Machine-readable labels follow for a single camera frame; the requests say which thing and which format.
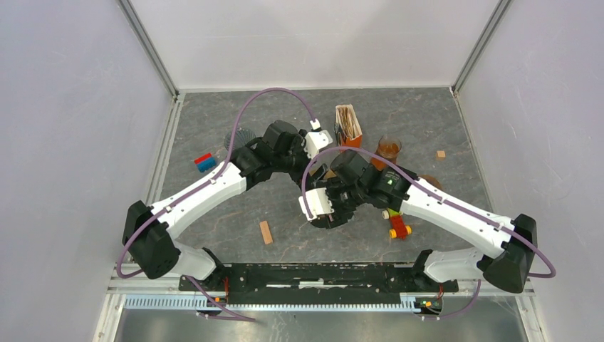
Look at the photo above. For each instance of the red blue small object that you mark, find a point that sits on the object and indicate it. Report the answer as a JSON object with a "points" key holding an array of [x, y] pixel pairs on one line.
{"points": [[205, 162]]}

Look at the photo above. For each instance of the colourful toy car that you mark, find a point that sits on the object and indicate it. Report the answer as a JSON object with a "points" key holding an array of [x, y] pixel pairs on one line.
{"points": [[398, 229]]}

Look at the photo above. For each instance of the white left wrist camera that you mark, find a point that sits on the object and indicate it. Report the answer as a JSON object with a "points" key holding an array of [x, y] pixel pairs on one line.
{"points": [[316, 141]]}

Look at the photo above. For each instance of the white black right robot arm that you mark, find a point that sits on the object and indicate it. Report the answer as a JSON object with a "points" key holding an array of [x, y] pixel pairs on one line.
{"points": [[498, 253]]}

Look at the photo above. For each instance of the orange coffee filter box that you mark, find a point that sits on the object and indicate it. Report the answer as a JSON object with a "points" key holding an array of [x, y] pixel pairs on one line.
{"points": [[347, 127]]}

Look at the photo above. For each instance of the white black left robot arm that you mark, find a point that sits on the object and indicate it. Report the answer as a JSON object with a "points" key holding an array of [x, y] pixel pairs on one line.
{"points": [[151, 231]]}

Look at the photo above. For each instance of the orange glass carafe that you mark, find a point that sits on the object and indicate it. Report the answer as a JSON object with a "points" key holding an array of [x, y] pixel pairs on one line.
{"points": [[388, 148]]}

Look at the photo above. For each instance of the brown paper coffee filter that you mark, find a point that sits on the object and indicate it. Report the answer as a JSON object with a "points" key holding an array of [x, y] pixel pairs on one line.
{"points": [[330, 174]]}

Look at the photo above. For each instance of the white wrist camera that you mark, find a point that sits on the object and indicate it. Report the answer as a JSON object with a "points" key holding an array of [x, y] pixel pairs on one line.
{"points": [[316, 141], [315, 203]]}

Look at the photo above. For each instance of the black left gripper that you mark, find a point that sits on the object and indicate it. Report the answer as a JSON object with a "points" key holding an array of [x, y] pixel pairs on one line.
{"points": [[298, 144]]}

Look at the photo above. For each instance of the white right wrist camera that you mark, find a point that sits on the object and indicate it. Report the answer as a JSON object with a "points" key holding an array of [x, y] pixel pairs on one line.
{"points": [[315, 203]]}

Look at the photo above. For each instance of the small wooden block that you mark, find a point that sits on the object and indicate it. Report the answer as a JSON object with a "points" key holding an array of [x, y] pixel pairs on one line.
{"points": [[266, 232]]}

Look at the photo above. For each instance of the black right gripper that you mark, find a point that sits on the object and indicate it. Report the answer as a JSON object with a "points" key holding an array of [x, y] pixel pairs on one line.
{"points": [[340, 216]]}

